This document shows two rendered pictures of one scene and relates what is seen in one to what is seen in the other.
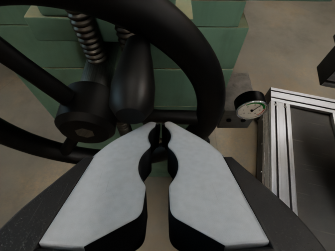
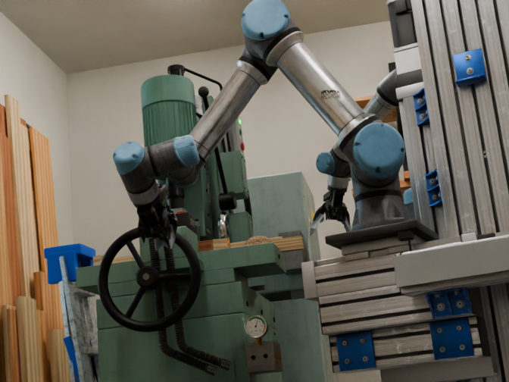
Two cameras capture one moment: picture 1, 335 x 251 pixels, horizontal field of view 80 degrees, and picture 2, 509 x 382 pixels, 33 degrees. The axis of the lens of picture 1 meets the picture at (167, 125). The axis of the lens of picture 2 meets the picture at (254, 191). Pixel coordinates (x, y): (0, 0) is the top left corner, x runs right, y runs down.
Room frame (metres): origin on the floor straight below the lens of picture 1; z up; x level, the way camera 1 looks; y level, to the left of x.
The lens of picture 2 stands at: (-2.05, -0.65, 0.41)
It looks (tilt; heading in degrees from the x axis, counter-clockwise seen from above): 15 degrees up; 11
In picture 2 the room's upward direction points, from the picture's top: 6 degrees counter-clockwise
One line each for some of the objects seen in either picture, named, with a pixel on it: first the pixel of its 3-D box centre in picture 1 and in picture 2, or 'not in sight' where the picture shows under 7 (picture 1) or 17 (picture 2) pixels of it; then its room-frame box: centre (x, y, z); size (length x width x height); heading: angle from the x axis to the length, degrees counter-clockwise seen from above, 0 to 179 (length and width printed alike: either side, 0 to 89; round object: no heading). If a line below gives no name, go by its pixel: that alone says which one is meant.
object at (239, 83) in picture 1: (233, 101); (264, 357); (0.33, -0.17, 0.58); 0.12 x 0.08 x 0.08; 2
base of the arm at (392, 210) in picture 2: not in sight; (380, 215); (0.01, -0.56, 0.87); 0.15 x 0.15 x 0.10
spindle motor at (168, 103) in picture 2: not in sight; (170, 128); (0.46, 0.10, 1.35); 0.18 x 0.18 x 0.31
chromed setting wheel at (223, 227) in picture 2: not in sight; (225, 230); (0.60, -0.03, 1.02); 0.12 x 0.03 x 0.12; 2
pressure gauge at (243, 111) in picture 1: (248, 106); (257, 330); (0.26, -0.17, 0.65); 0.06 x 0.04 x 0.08; 92
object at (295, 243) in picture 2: not in sight; (217, 254); (0.47, -0.02, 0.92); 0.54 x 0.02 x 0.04; 92
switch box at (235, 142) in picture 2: not in sight; (232, 137); (0.79, -0.04, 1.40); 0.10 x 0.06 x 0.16; 2
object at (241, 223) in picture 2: not in sight; (238, 232); (0.65, -0.06, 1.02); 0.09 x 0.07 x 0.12; 92
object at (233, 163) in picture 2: not in sight; (232, 176); (0.68, -0.05, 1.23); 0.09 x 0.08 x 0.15; 2
